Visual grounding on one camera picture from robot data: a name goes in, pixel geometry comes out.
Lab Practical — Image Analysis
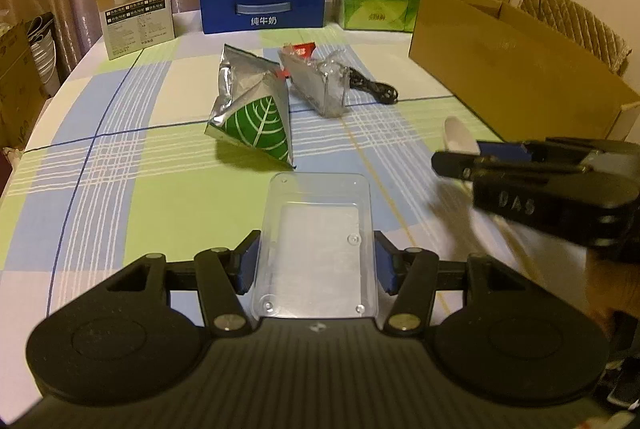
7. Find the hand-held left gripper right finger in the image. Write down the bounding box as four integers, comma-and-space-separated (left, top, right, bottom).
375, 231, 532, 336

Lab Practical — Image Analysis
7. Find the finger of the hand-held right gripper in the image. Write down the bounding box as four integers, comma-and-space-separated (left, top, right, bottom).
431, 152, 501, 182
477, 138, 596, 162

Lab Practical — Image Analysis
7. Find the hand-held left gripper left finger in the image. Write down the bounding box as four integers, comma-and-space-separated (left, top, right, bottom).
107, 231, 262, 339

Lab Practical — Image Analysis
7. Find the white plastic spoon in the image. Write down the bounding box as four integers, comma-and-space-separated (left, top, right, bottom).
443, 116, 482, 156

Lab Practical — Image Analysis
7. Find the clear plastic tray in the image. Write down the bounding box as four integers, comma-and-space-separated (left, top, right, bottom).
252, 173, 378, 319

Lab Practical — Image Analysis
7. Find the large cardboard box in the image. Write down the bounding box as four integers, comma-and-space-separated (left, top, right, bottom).
408, 0, 640, 144

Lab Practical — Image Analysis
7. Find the black audio cable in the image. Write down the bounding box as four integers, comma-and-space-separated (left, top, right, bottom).
345, 66, 399, 106

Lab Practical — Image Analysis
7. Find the red candy packet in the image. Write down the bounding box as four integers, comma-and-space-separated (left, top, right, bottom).
285, 41, 318, 62

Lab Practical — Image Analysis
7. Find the desktop with checked tablecloth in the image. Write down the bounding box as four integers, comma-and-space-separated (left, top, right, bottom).
0, 29, 621, 350

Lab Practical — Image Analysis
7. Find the person's right hand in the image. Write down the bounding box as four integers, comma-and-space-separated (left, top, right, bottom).
585, 256, 640, 337

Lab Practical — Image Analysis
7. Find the silver green foil bag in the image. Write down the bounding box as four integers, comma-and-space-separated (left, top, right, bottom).
205, 44, 296, 170

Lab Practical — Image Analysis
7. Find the quilted beige chair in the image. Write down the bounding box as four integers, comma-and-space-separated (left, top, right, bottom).
517, 0, 632, 77

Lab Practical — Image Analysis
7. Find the clear plastic packaging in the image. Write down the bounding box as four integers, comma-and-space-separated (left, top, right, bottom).
277, 46, 351, 118

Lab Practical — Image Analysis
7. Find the dark blue milk carton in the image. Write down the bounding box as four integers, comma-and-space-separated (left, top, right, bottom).
198, 0, 328, 34

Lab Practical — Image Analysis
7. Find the white beige product box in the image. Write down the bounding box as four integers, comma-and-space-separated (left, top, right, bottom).
91, 0, 176, 60

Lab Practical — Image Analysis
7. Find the brown cardboard box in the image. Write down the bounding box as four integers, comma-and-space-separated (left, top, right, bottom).
0, 21, 48, 150

